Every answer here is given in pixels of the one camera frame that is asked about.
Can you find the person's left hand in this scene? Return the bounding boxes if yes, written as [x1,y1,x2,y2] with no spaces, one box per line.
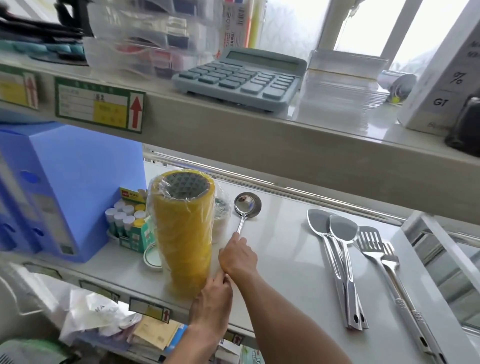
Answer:
[187,273,234,333]

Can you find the person's right hand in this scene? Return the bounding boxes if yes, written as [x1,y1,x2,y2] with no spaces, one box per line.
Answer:
[218,232,259,280]

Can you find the steel ladle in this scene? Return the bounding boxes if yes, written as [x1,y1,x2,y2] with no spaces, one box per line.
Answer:
[223,192,262,280]

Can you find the person's right forearm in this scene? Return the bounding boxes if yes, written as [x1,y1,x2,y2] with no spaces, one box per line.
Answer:
[227,268,351,364]

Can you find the person's left forearm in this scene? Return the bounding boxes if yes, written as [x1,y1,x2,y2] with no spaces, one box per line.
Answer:
[165,324,229,364]

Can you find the wrapped stack of yellow tape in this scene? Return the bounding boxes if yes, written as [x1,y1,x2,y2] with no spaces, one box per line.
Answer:
[146,170,216,299]

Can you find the small clear tape roll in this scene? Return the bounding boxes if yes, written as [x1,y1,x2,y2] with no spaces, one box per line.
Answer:
[143,244,166,271]

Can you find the small shelf label red arrow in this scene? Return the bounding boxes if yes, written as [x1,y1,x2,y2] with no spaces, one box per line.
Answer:
[128,296,171,324]

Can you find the brown paper envelopes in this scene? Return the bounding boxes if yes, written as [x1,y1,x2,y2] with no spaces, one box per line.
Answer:
[131,317,181,352]

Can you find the green box of glue sticks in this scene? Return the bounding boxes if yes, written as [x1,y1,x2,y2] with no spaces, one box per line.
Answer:
[105,187,154,254]

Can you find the steel solid spatula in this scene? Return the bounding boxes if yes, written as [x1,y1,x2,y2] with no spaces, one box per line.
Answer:
[329,215,370,331]
[307,209,361,331]

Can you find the crumpled clear plastic bag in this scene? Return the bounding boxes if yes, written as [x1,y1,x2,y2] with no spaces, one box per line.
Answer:
[56,289,143,347]

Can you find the steel slotted spatula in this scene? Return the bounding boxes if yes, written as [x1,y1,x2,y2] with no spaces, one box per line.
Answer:
[354,226,451,364]

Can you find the blue plastic file box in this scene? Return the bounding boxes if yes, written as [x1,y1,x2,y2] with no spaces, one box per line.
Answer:
[0,122,147,263]

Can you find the steel serving fork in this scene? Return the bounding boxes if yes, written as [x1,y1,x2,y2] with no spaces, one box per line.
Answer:
[380,242,439,364]

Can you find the blue calculator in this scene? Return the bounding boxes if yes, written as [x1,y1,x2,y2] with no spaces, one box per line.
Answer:
[172,47,308,113]

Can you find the green shelf label red arrow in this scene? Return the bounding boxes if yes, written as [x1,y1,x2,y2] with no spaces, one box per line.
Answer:
[55,77,146,134]

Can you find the stack of clear plastic holders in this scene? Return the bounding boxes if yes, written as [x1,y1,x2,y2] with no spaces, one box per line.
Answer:
[300,49,391,121]

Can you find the white metal rack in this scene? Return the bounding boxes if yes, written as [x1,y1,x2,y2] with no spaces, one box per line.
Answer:
[399,210,480,334]

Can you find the clear plastic drawer organizer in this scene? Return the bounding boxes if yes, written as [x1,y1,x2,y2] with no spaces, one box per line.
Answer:
[82,0,226,79]

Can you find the packs of coloured markers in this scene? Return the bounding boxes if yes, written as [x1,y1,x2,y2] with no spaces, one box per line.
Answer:
[221,0,267,49]

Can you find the silver tape roll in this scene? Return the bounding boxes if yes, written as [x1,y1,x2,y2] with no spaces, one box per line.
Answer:
[390,73,417,104]

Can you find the yellow shelf label red arrow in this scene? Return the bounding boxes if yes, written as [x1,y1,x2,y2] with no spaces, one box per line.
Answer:
[0,65,40,110]

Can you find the black rounded device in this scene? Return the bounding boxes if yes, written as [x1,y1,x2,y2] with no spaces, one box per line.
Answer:
[444,95,480,158]

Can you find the teal plastic items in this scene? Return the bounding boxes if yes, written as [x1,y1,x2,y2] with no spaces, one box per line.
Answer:
[0,39,85,59]

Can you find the white cardboard box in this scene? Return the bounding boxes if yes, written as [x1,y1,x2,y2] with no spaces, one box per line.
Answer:
[397,0,480,134]

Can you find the black folders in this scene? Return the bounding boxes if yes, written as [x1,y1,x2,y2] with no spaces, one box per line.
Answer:
[0,0,87,38]

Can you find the white window frame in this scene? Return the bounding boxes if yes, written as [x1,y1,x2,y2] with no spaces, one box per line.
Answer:
[319,0,413,72]

